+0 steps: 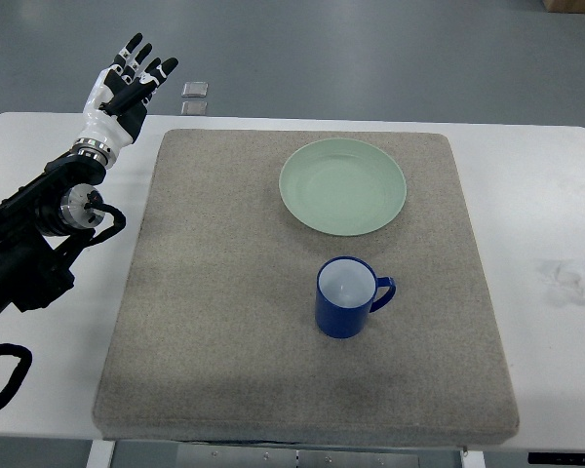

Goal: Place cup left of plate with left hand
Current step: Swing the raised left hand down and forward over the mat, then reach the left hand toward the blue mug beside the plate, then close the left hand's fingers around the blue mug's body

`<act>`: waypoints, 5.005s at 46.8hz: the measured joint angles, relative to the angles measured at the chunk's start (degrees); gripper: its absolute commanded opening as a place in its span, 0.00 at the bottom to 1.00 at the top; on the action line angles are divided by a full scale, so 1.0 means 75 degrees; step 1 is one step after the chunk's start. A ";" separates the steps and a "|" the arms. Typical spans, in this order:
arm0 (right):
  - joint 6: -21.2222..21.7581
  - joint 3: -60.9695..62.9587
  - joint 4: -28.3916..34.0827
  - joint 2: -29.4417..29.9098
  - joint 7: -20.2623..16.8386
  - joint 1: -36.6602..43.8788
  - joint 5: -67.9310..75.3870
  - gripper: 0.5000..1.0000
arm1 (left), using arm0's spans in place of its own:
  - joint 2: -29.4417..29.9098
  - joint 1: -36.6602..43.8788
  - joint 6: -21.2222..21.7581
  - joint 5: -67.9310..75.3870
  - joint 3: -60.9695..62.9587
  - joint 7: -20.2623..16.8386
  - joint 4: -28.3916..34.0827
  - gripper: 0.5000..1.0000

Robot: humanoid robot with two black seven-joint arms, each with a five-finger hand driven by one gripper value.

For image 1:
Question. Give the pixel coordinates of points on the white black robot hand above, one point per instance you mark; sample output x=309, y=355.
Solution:
x=116, y=107

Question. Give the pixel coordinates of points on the blue mug white inside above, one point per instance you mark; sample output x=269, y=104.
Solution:
x=347, y=292

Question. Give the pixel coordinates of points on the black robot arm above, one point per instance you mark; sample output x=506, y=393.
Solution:
x=47, y=223

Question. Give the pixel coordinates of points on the lower floor socket plate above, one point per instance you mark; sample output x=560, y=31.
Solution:
x=194, y=108

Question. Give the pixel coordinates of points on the floor socket plate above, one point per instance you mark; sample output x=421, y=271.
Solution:
x=195, y=89
x=194, y=108

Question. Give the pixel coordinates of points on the upper floor socket plate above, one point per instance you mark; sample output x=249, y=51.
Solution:
x=195, y=89

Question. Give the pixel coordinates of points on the light green plate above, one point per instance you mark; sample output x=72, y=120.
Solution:
x=342, y=186

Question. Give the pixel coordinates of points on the beige fabric mat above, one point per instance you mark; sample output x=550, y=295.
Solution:
x=216, y=339

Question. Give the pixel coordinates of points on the cardboard box corner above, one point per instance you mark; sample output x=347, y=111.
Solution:
x=565, y=6

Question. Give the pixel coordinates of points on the black table control panel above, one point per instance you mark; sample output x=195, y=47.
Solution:
x=556, y=458

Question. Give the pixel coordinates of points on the metal table frame bracket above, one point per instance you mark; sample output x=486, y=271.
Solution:
x=209, y=455

